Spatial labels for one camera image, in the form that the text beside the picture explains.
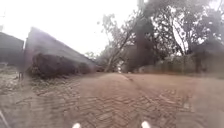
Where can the row of trees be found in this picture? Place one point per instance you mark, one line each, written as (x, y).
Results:
(143, 43)

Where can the robot's own part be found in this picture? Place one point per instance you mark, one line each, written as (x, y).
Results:
(145, 125)
(76, 126)

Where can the building with sloping roof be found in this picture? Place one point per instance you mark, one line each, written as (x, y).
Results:
(43, 43)

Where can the dark building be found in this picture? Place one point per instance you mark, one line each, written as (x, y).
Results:
(10, 48)

